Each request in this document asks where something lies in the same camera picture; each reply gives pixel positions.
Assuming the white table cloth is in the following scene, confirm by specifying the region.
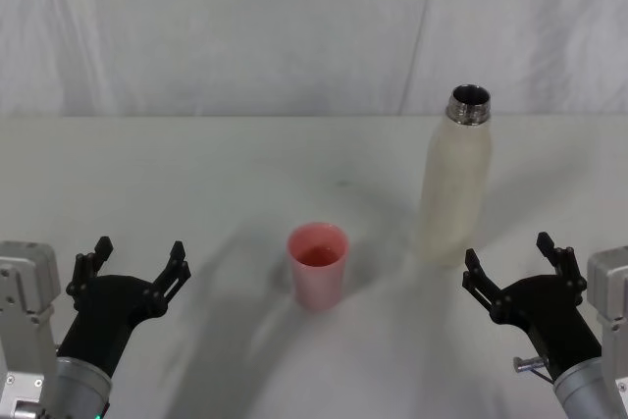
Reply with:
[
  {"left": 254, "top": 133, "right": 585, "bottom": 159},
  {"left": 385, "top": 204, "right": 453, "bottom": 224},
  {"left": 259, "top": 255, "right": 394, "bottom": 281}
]
[{"left": 0, "top": 114, "right": 628, "bottom": 419}]

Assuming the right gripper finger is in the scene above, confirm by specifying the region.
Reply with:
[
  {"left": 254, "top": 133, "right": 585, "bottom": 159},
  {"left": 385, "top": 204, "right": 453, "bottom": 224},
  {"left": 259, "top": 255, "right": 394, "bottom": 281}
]
[
  {"left": 535, "top": 231, "right": 589, "bottom": 303},
  {"left": 461, "top": 247, "right": 512, "bottom": 327}
]

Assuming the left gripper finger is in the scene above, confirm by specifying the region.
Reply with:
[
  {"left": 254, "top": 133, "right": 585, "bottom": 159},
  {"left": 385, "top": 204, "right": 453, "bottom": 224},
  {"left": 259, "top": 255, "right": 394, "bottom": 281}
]
[
  {"left": 142, "top": 240, "right": 192, "bottom": 318},
  {"left": 65, "top": 236, "right": 117, "bottom": 300}
]

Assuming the cream vacuum bottle steel neck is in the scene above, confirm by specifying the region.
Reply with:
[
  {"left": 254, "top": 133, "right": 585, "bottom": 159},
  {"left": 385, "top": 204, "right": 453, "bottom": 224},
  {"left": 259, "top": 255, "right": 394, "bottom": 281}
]
[{"left": 416, "top": 83, "right": 494, "bottom": 269}]

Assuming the thin cable with silver plug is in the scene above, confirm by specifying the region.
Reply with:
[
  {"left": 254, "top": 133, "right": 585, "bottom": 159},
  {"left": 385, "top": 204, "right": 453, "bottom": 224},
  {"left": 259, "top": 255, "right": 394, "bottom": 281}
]
[{"left": 512, "top": 355, "right": 558, "bottom": 384}]

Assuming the pink plastic cup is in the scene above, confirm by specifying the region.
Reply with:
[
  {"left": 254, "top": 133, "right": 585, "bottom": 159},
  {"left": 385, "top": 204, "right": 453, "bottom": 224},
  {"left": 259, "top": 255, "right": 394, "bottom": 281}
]
[{"left": 286, "top": 222, "right": 350, "bottom": 312}]

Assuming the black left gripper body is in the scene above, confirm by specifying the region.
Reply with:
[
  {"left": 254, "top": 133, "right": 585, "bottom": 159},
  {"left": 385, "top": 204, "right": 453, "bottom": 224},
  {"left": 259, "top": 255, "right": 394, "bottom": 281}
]
[{"left": 57, "top": 273, "right": 154, "bottom": 378}]

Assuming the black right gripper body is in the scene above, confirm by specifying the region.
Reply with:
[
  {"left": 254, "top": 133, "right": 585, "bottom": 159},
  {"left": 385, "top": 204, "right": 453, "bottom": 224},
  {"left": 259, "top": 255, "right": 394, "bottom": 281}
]
[{"left": 504, "top": 274, "right": 603, "bottom": 382}]

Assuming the white curtain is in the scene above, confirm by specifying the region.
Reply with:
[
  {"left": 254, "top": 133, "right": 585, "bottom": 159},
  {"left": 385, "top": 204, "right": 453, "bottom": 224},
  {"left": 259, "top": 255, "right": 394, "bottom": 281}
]
[{"left": 0, "top": 0, "right": 628, "bottom": 119}]

